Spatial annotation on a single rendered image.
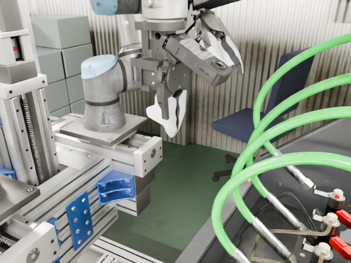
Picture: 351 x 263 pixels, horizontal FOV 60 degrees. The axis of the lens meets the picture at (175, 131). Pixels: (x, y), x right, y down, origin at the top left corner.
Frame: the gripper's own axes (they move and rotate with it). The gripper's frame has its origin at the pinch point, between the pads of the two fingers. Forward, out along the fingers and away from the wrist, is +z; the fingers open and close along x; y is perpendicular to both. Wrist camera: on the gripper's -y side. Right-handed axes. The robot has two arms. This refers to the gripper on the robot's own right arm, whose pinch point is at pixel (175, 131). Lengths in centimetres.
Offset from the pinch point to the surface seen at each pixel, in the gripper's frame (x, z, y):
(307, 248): 4.1, 11.5, -26.9
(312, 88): -3.4, -11.3, -22.0
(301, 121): 4.6, -9.1, -22.6
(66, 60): -143, 39, 213
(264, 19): -209, -1, 51
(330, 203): -10.9, 12.4, -28.2
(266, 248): -21.2, 39.9, -16.2
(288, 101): -3.4, -8.7, -18.9
